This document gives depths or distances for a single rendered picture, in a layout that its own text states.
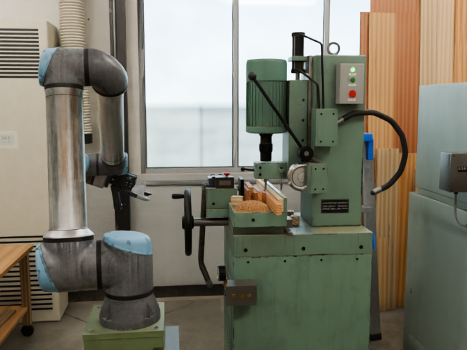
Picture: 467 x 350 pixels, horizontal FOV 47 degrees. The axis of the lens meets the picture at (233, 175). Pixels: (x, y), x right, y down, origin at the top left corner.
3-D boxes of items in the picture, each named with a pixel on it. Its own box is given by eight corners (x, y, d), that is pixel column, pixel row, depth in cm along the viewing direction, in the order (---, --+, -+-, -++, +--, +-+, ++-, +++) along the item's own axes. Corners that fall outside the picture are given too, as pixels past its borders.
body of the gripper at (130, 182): (137, 178, 225) (110, 169, 223) (130, 197, 225) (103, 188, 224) (139, 176, 232) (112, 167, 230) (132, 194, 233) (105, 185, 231)
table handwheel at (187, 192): (182, 255, 217) (182, 257, 245) (232, 253, 219) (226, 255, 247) (181, 184, 222) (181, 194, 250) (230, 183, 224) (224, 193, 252)
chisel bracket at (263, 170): (253, 180, 238) (253, 161, 237) (284, 180, 239) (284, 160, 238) (255, 182, 231) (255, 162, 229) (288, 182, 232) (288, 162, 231)
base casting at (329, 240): (223, 232, 259) (223, 213, 258) (340, 228, 265) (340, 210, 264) (233, 257, 215) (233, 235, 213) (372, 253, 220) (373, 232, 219)
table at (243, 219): (202, 201, 268) (202, 189, 268) (263, 200, 271) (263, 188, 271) (209, 228, 209) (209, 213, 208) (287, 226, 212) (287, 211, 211)
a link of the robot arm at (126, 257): (155, 294, 163) (153, 237, 161) (97, 298, 159) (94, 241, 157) (152, 278, 178) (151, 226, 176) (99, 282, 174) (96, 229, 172)
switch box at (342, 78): (335, 103, 222) (336, 64, 220) (358, 103, 223) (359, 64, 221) (339, 103, 216) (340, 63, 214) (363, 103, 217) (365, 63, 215)
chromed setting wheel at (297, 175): (285, 191, 225) (285, 161, 223) (315, 190, 226) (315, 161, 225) (287, 192, 222) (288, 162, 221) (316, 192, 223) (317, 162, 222)
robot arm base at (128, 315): (159, 328, 162) (158, 297, 160) (94, 332, 160) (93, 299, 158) (161, 305, 180) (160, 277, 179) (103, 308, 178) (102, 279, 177)
